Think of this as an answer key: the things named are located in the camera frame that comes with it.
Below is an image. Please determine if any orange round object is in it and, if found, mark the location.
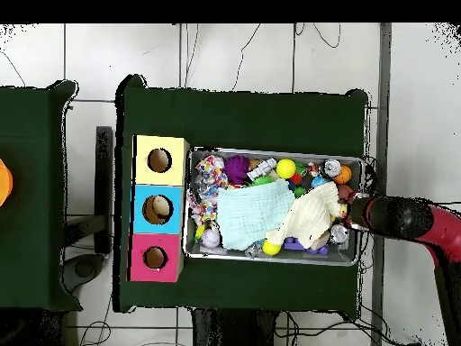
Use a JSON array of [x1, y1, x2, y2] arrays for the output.
[[0, 158, 14, 208]]

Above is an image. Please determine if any mint waffle cloth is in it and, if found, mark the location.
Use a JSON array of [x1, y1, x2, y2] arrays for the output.
[[216, 178, 297, 251]]

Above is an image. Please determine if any purple spiky ball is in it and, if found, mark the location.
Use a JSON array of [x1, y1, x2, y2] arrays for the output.
[[223, 154, 251, 186]]

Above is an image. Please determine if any colourful confetti print packet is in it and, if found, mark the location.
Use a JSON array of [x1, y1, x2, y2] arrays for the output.
[[186, 154, 230, 226]]

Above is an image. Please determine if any silver drink can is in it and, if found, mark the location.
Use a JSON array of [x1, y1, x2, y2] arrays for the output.
[[321, 159, 342, 178]]

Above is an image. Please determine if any dark grey floor base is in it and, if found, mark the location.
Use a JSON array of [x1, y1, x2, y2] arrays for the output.
[[62, 253, 106, 293]]

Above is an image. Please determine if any shallow clear mesh bin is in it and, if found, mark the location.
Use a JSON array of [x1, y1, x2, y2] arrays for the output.
[[182, 146, 365, 268]]

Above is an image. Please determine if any silver toy camera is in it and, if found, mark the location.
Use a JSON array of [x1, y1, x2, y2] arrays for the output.
[[246, 157, 277, 182]]

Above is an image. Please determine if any dark green tablecloth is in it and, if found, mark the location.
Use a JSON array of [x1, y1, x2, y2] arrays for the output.
[[113, 74, 370, 314], [0, 79, 82, 312]]

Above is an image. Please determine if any white baseball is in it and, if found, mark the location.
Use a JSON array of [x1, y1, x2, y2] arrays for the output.
[[200, 228, 221, 249]]

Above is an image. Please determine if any orange toy basketball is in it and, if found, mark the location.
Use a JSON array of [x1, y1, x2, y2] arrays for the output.
[[332, 164, 353, 186]]

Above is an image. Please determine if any cream waffle cloth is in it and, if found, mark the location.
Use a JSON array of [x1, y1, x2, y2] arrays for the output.
[[265, 180, 343, 250]]

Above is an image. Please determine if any brown toy football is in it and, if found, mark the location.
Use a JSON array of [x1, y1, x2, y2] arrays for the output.
[[337, 184, 357, 201]]

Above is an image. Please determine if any yellow ball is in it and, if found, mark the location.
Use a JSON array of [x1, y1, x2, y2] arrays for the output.
[[276, 159, 297, 180], [261, 238, 282, 257]]

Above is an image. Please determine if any wooden box with three holes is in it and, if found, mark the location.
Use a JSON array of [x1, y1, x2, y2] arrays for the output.
[[127, 134, 191, 284]]

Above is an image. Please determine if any black pedestal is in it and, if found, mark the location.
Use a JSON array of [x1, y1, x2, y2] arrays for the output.
[[190, 307, 278, 346]]

